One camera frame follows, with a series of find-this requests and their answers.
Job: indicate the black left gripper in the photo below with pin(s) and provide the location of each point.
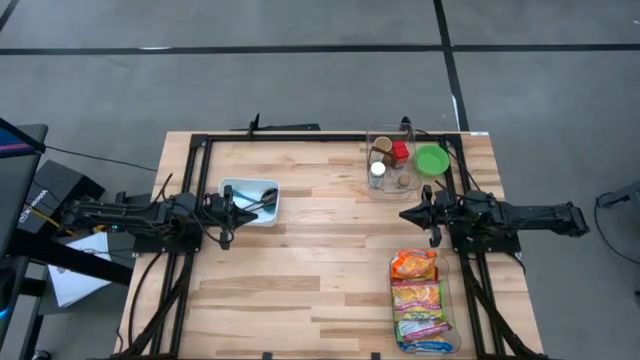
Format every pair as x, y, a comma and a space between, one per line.
220, 212

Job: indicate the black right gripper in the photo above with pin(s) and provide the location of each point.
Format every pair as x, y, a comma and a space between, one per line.
440, 215

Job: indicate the teal plastic spoon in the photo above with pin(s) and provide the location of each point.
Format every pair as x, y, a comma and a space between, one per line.
245, 196

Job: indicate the grey metal utensil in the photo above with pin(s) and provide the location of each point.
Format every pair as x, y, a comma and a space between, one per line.
262, 205

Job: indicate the metal spoon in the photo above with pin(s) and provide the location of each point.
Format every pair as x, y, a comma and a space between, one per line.
270, 193

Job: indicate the small cork-lid glass jar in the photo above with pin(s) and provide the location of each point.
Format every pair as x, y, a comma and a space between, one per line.
404, 180

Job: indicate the red maruchan ramen packet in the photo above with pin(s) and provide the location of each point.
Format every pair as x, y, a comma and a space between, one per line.
412, 262

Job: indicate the white-lid glass jar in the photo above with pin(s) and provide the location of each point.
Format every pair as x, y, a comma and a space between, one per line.
377, 169

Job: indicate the patterned red-lid spice tin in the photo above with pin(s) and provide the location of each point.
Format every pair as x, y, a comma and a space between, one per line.
400, 150

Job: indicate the brown-lid mustard jar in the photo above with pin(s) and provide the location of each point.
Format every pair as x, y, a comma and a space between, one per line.
383, 144

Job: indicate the pink green ramen packet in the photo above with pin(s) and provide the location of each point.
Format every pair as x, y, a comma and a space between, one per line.
417, 300

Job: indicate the silver red snack packet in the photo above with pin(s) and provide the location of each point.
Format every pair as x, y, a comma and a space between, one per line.
422, 329

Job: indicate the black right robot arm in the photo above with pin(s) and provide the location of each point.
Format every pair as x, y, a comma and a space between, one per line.
525, 220

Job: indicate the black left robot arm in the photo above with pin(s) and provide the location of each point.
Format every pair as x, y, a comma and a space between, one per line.
130, 217

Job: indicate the blue white food packet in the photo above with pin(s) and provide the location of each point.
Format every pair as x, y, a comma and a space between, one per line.
425, 346

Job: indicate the white plastic bin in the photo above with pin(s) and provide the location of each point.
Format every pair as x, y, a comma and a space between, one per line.
250, 200

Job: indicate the green plastic bowl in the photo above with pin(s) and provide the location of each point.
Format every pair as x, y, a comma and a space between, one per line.
432, 160

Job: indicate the large clear plastic bin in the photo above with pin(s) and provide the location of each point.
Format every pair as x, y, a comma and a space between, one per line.
452, 300

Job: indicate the black support beam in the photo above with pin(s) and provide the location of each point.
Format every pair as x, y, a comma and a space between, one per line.
75, 260

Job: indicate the white paper sheets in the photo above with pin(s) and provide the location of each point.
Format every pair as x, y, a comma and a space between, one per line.
75, 285

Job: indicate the black computer case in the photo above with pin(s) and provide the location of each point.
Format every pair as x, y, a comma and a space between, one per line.
50, 190

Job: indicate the black monitor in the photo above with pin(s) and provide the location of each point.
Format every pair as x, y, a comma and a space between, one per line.
20, 200

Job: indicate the black aluminium table frame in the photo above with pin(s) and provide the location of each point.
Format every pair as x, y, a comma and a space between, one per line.
325, 137

